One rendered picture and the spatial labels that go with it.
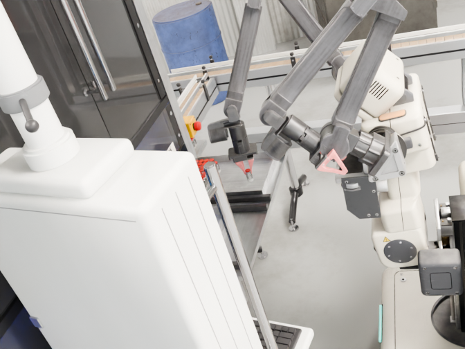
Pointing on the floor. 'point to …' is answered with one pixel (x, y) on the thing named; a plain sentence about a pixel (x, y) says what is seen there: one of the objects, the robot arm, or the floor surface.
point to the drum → (190, 36)
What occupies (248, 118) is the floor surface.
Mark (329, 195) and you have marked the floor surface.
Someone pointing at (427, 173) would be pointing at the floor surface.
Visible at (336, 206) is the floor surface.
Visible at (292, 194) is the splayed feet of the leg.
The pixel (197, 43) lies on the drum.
